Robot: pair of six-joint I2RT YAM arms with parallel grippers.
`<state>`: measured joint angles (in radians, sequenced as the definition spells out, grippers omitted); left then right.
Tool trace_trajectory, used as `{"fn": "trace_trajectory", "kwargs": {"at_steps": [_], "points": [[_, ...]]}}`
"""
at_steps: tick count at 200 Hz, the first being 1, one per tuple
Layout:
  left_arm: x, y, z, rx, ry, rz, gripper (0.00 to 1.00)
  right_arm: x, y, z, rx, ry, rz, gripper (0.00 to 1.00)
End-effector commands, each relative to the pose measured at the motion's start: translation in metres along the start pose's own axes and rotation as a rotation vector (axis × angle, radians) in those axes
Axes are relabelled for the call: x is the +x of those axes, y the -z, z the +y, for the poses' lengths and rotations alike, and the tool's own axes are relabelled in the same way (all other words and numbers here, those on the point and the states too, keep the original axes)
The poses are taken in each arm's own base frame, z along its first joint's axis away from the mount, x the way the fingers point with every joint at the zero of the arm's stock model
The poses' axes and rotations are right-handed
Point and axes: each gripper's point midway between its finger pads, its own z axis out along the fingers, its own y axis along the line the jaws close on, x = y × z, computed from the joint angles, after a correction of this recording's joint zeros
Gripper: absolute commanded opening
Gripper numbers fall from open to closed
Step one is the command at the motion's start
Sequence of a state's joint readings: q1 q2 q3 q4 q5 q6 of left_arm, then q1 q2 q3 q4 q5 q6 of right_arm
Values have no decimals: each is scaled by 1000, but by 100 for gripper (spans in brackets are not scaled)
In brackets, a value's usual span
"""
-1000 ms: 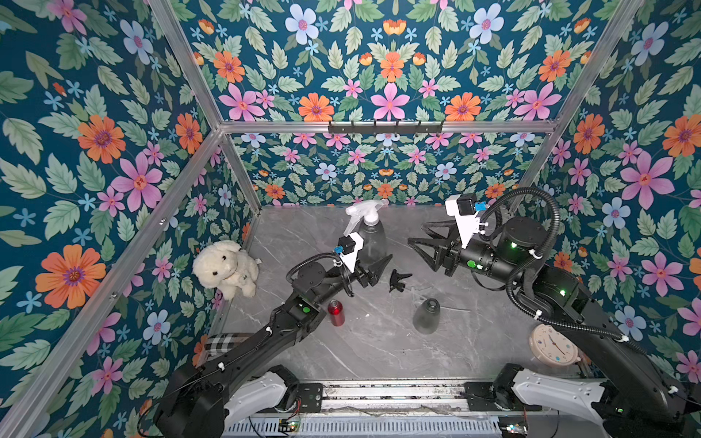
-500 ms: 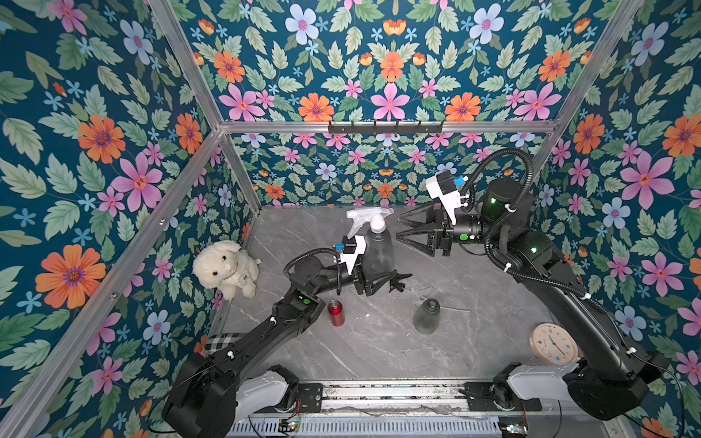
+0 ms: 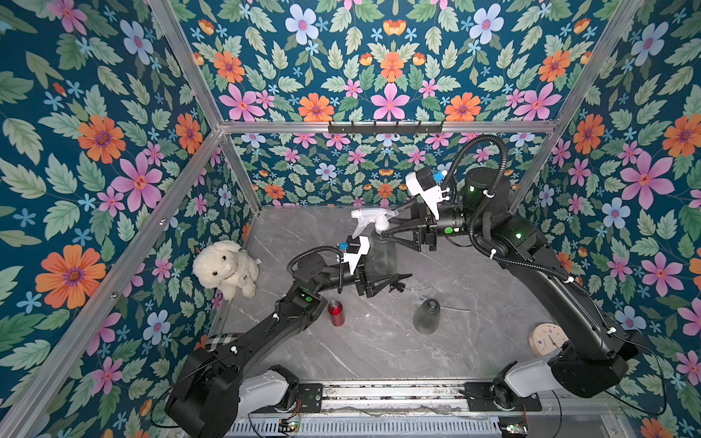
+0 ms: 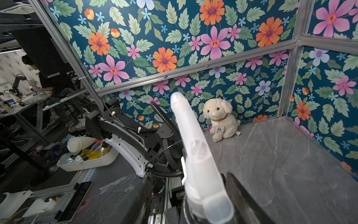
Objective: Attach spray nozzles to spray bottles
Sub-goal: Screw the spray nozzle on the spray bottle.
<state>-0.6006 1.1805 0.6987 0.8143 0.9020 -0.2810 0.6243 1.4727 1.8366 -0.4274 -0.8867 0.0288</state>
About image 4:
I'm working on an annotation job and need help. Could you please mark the grey work table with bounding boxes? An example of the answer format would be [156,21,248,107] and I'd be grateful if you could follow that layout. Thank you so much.
[0,89,54,141]

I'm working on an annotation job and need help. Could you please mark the grey translucent spray bottle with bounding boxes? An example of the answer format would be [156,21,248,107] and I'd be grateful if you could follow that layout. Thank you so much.
[180,195,209,224]

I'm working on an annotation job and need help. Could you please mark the white plush teddy bear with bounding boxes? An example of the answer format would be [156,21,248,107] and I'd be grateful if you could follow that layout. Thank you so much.
[203,98,241,142]

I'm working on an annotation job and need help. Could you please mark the white spray nozzle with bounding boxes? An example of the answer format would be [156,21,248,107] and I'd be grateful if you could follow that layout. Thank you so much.
[170,92,234,224]

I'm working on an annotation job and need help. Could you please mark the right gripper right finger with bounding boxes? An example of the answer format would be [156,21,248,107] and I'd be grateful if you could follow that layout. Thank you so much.
[226,173,275,224]

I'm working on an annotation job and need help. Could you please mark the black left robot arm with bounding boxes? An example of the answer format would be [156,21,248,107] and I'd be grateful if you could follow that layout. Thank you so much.
[85,99,184,178]

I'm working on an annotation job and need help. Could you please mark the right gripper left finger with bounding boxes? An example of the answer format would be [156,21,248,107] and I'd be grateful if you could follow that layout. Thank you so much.
[127,175,153,224]

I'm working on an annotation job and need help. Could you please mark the aluminium frame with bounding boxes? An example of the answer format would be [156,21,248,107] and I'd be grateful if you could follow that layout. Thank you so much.
[27,0,358,118]

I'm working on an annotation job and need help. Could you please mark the person in black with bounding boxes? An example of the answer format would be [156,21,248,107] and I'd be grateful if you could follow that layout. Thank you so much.
[11,25,76,127]

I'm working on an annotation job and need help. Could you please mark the white plastic tray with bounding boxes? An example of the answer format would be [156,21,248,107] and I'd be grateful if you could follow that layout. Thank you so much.
[56,149,119,172]

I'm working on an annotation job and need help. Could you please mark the white plastic bottle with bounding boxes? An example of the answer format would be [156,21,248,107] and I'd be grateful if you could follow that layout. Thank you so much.
[67,136,96,153]

